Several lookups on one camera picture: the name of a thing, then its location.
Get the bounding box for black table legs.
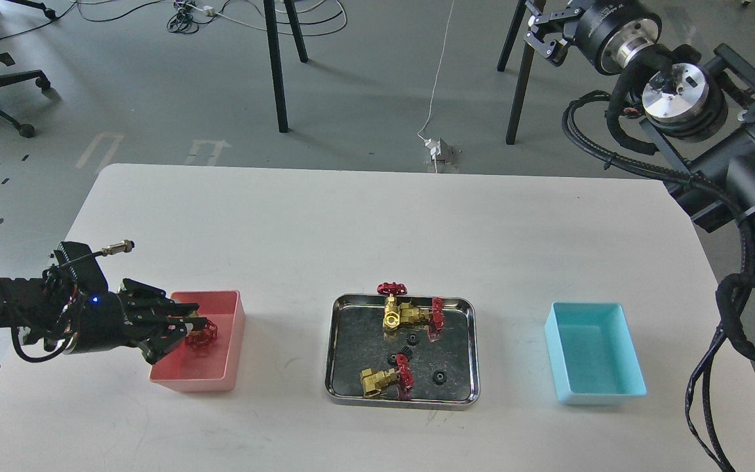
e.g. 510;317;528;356
497;1;535;146
262;1;309;134

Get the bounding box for brass valve side red handle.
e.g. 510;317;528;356
399;298;444;331

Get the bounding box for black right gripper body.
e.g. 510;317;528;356
567;1;663;69

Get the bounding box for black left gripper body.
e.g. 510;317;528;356
63;278;178;366

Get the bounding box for black table legs right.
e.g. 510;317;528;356
497;1;535;146

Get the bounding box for black table legs left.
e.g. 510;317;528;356
262;1;309;134

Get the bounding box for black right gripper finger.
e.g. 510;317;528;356
526;0;581;27
524;19;578;67

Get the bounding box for silver metal tray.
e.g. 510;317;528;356
324;294;480;410

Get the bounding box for white cable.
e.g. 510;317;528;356
417;0;457;142

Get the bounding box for brass valve bottom red handle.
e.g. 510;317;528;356
360;352;416;398

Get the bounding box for black floor cables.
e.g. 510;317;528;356
0;0;352;40

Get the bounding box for blue plastic box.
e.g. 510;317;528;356
545;302;648;406

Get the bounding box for pink plastic box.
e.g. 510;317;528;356
149;290;246;393

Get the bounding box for brass valve upright red handle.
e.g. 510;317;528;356
376;282;410;334

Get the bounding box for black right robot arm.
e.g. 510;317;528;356
497;1;755;471

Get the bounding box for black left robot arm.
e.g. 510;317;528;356
0;240;218;368

